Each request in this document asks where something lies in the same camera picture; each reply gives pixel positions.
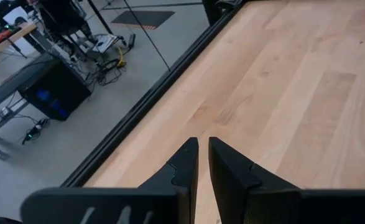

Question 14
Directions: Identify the black rolling chair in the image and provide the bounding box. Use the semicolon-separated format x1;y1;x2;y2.
34;0;99;54

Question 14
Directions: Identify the wooden bench top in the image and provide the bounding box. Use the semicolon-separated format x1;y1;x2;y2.
0;21;39;65

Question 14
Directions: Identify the thin black pole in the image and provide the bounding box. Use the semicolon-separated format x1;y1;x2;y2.
121;0;172;72

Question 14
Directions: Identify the black computer tower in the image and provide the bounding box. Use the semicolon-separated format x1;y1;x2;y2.
17;60;93;122

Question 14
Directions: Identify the black floor mat striped edge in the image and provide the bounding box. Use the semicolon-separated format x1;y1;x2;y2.
111;10;176;31

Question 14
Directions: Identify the yellow floor cable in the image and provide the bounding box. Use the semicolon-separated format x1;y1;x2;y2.
116;45;127;68

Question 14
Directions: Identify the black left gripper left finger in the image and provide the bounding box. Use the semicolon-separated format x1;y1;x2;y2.
137;136;200;224

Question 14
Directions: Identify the black aluminium table frame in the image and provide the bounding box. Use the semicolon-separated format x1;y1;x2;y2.
60;0;248;187

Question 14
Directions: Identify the black cable bundle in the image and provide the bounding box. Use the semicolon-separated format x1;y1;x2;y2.
85;58;127;87

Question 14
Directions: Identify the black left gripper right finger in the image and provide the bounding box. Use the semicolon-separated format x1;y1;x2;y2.
208;136;302;224

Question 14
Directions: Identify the grey metal desk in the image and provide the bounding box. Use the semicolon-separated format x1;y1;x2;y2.
0;51;62;162

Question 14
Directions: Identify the black power brick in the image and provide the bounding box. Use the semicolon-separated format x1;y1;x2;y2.
21;118;51;146

